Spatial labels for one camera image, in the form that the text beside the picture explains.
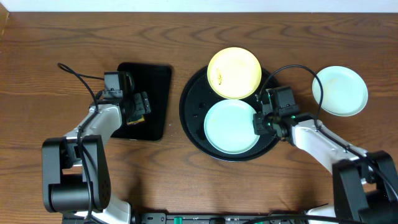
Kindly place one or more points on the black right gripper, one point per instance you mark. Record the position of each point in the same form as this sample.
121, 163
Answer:
258, 123

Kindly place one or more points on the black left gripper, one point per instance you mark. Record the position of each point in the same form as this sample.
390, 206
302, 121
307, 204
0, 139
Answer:
140, 104

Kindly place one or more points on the light blue plate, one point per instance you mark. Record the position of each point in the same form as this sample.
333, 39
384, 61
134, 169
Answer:
228, 126

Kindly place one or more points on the pale green plate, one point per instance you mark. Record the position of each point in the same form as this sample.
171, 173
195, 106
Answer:
344, 91

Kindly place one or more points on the green yellow sponge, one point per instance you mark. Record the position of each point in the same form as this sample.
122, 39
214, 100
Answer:
132, 120

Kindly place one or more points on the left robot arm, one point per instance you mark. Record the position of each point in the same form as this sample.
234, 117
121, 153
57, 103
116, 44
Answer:
76, 181

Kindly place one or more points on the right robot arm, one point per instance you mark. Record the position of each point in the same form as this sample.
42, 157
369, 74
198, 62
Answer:
364, 183

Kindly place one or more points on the black rectangular tray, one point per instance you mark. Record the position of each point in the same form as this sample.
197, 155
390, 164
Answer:
155, 81

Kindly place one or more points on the black round tray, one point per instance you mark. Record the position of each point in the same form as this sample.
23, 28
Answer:
196, 99

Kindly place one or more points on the yellow plate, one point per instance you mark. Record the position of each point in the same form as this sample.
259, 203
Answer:
234, 73

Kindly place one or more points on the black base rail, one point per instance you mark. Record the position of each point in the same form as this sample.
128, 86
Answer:
162, 218

